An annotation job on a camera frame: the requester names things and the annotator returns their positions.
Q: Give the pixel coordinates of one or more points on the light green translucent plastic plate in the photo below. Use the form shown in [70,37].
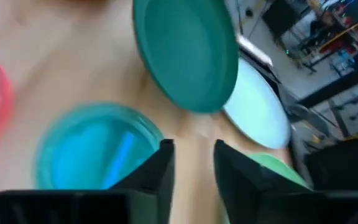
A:
[278,168]

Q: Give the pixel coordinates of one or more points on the dark green plastic plate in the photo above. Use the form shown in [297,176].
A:
[188,53]

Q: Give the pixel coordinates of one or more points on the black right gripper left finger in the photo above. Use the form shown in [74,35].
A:
[158,174]

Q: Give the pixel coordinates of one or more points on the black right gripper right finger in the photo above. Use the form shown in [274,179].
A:
[238,180]

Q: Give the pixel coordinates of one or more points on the blue opaque plastic plate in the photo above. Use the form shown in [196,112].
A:
[256,109]

